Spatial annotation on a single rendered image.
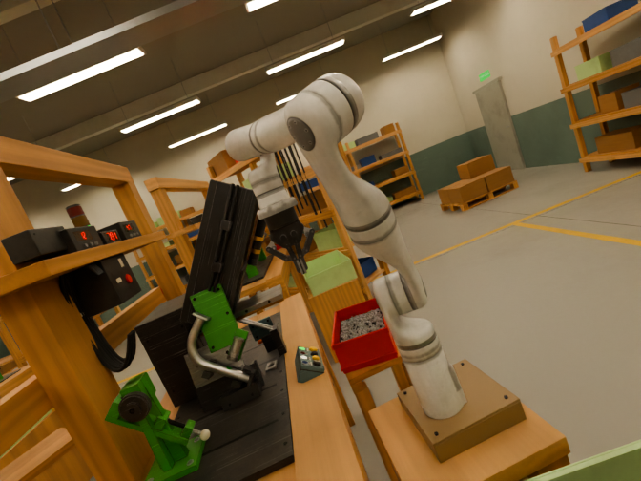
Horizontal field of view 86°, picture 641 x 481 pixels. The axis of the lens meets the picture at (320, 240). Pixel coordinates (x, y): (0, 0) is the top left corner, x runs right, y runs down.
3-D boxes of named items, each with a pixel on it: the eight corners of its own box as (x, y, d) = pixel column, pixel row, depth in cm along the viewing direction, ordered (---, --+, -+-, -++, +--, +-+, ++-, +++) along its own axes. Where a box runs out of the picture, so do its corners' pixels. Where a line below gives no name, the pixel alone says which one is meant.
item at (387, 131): (424, 198, 954) (398, 119, 920) (320, 240, 956) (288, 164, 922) (418, 198, 1008) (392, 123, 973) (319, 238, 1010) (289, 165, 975)
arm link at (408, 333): (367, 288, 72) (398, 361, 74) (411, 273, 70) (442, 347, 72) (369, 276, 81) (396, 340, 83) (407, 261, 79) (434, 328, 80)
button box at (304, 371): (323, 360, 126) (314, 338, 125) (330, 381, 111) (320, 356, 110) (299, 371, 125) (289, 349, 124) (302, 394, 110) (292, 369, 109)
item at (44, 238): (74, 247, 101) (63, 225, 100) (41, 255, 86) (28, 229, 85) (51, 257, 100) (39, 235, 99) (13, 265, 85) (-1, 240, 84)
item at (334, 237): (369, 308, 377) (285, 95, 341) (261, 306, 551) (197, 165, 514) (396, 285, 412) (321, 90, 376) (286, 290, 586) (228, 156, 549)
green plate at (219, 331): (246, 336, 127) (225, 283, 129) (241, 339, 119) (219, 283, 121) (217, 349, 126) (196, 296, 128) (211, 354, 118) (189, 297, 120)
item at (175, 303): (230, 353, 159) (198, 287, 154) (220, 387, 129) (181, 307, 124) (193, 369, 157) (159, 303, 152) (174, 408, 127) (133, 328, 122)
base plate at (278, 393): (281, 314, 190) (279, 311, 190) (296, 461, 82) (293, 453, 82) (209, 345, 186) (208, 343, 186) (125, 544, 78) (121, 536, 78)
